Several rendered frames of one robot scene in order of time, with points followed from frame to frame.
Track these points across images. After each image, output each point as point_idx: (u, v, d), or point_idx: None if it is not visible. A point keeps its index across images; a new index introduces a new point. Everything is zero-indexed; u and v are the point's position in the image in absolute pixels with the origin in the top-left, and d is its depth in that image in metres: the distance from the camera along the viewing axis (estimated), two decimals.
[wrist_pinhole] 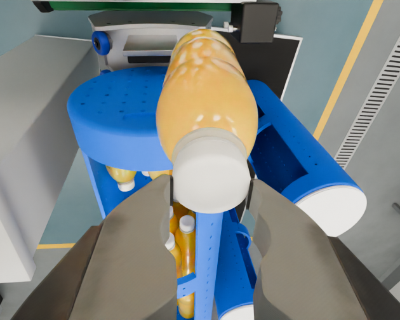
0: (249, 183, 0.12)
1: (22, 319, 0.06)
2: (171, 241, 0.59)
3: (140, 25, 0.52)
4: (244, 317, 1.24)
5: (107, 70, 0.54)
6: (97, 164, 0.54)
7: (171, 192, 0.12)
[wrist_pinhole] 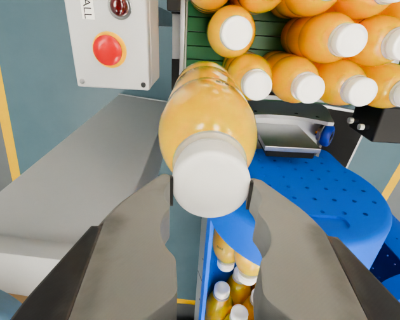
0: (249, 183, 0.12)
1: (22, 319, 0.06)
2: None
3: (266, 115, 0.54)
4: None
5: None
6: None
7: (171, 192, 0.12)
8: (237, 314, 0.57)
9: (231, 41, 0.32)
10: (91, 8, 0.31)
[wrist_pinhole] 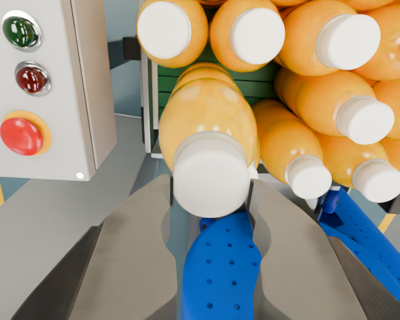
0: (249, 183, 0.12)
1: (22, 319, 0.06)
2: None
3: (258, 174, 0.45)
4: None
5: None
6: None
7: (171, 192, 0.12)
8: None
9: (197, 202, 0.13)
10: None
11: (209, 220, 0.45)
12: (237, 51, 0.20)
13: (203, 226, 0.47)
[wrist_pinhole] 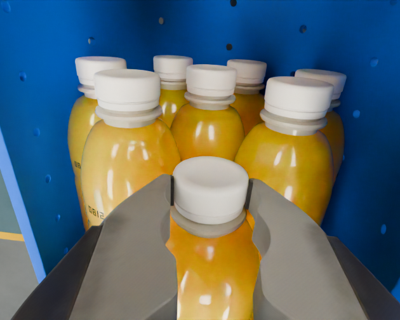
0: (249, 183, 0.12)
1: (23, 318, 0.06)
2: None
3: None
4: None
5: None
6: None
7: (172, 192, 0.12)
8: None
9: (199, 181, 0.12)
10: None
11: None
12: None
13: None
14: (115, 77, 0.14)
